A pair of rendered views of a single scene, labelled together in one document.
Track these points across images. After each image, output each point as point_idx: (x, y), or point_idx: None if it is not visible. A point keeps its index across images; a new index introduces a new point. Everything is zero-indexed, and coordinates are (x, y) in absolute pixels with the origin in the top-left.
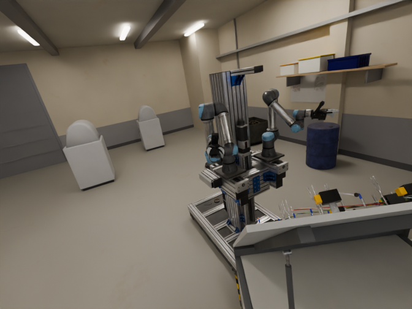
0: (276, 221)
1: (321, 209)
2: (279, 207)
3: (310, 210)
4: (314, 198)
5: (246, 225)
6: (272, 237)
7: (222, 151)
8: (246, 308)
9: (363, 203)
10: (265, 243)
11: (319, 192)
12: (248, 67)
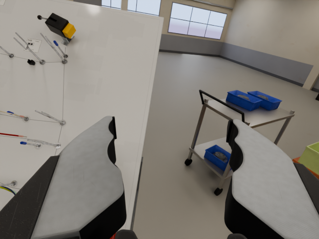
0: (143, 13)
1: (61, 49)
2: (39, 141)
3: (11, 112)
4: (73, 28)
5: (163, 17)
6: None
7: (112, 116)
8: (130, 227)
9: (2, 47)
10: None
11: (67, 20)
12: None
